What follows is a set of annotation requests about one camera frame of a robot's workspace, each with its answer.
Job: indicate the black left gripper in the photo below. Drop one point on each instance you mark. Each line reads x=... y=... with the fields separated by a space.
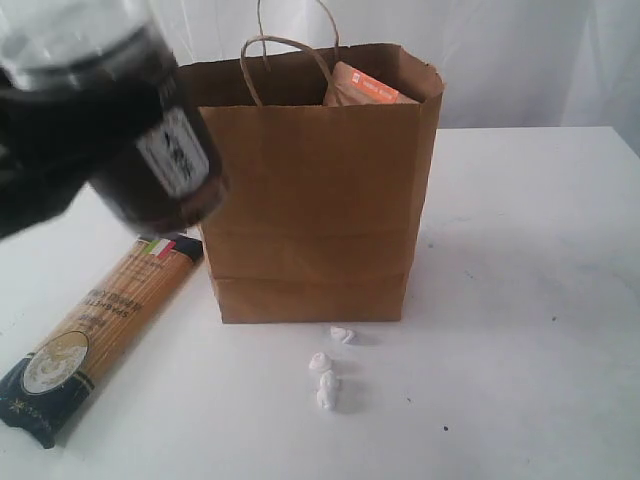
x=53 y=142

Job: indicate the spaghetti packet dark blue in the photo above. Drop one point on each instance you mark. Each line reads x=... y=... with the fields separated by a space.
x=49 y=384

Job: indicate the large brown paper bag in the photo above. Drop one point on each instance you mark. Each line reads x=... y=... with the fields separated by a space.
x=324 y=204

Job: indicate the brown kraft pouch orange label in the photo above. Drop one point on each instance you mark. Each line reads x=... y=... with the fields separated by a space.
x=354 y=87

